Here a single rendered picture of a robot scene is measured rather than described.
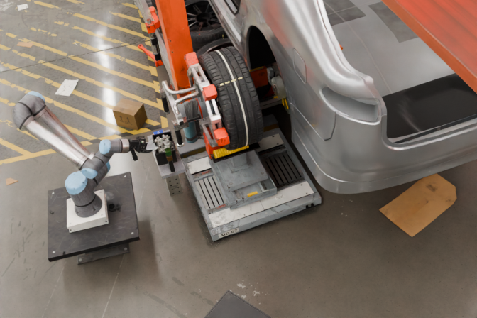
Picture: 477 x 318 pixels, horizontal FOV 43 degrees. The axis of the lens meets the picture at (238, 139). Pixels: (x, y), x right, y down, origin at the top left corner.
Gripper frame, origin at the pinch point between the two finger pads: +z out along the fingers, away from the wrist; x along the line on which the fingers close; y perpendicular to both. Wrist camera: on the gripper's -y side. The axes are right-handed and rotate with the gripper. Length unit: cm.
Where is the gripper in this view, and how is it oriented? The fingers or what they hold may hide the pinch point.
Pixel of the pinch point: (155, 147)
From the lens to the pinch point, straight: 399.4
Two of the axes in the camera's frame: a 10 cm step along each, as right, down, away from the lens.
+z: 8.6, -0.2, 5.1
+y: 3.1, -7.8, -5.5
